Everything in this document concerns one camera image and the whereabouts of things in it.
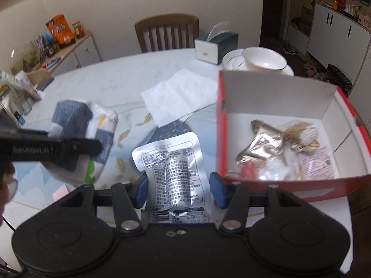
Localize red white cardboard box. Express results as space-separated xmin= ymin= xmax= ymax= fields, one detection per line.
xmin=217 ymin=70 xmax=370 ymax=202

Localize gold foil snack bag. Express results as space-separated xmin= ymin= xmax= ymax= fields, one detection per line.
xmin=236 ymin=119 xmax=284 ymax=164

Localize white wall cabinet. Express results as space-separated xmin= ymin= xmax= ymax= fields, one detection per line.
xmin=307 ymin=0 xmax=370 ymax=86

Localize white grey tissue pack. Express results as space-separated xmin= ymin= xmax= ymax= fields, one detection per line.
xmin=42 ymin=100 xmax=118 ymax=186

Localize purple printed snack packet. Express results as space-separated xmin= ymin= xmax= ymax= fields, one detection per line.
xmin=299 ymin=147 xmax=335 ymax=181

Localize green white tissue box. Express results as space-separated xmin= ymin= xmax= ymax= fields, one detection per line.
xmin=194 ymin=21 xmax=238 ymax=65

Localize pink sticky note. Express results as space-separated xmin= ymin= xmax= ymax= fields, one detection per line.
xmin=52 ymin=184 xmax=69 ymax=202

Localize white paper sheet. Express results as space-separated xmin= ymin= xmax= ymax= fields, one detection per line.
xmin=141 ymin=68 xmax=218 ymax=127

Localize clear bag white bits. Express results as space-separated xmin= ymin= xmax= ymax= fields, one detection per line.
xmin=258 ymin=158 xmax=296 ymax=181

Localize white gold-rimmed plate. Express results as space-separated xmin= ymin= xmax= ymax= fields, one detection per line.
xmin=222 ymin=47 xmax=294 ymax=76

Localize red lidded jar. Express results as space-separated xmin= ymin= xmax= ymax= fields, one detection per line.
xmin=72 ymin=21 xmax=85 ymax=39

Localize green white long package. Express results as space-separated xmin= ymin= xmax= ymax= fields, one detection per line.
xmin=1 ymin=70 xmax=43 ymax=100

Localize cotton swab bag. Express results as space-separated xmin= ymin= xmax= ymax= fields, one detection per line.
xmin=277 ymin=120 xmax=320 ymax=153

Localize person's left hand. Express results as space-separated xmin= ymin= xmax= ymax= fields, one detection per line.
xmin=0 ymin=163 xmax=18 ymax=223

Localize glass dome terrarium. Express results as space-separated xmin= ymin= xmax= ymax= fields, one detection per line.
xmin=8 ymin=44 xmax=40 ymax=75

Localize white drawer sideboard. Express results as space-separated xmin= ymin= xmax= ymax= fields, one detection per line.
xmin=27 ymin=31 xmax=102 ymax=77

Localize silver foil pouch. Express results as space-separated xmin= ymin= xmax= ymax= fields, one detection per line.
xmin=132 ymin=132 xmax=214 ymax=224

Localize orange snack bag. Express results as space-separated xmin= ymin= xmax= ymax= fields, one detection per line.
xmin=46 ymin=14 xmax=75 ymax=48

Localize red pink binder clip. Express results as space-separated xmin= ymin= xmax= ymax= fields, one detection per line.
xmin=239 ymin=160 xmax=259 ymax=180

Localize white ceramic bowl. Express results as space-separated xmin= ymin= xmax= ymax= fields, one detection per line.
xmin=242 ymin=47 xmax=287 ymax=73

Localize wooden chair far side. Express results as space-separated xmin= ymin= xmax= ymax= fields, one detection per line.
xmin=134 ymin=13 xmax=199 ymax=53

